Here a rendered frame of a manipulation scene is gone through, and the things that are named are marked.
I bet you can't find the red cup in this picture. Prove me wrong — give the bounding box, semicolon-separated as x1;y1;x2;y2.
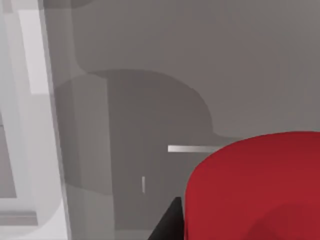
183;130;320;240

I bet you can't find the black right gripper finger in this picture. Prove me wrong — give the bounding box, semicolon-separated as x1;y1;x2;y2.
147;196;186;240

